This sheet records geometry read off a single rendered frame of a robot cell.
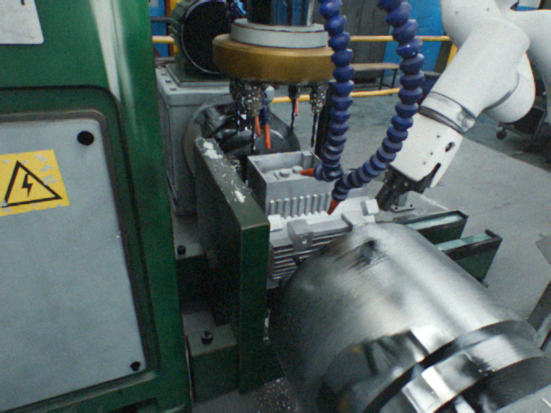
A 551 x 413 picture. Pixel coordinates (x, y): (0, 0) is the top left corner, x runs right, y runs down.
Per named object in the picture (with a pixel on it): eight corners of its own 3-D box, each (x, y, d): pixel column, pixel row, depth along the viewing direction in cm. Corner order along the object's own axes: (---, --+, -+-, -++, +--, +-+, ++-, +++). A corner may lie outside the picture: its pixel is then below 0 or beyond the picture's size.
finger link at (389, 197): (419, 188, 62) (395, 220, 64) (407, 179, 65) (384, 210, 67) (408, 181, 61) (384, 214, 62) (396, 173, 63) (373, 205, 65)
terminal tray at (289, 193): (265, 223, 59) (266, 183, 55) (246, 192, 67) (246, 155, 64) (331, 212, 63) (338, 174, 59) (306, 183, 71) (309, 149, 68)
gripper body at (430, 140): (479, 137, 59) (434, 194, 62) (434, 117, 67) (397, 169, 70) (455, 116, 55) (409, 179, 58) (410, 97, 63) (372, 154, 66)
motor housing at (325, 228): (269, 310, 63) (275, 218, 54) (239, 246, 78) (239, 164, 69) (368, 286, 70) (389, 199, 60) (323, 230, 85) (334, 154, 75)
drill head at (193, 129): (207, 244, 79) (202, 133, 66) (176, 165, 111) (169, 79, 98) (312, 224, 88) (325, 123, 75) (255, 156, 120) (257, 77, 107)
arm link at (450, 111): (486, 125, 59) (474, 142, 60) (446, 109, 66) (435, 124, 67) (460, 102, 54) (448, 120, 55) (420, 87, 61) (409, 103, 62)
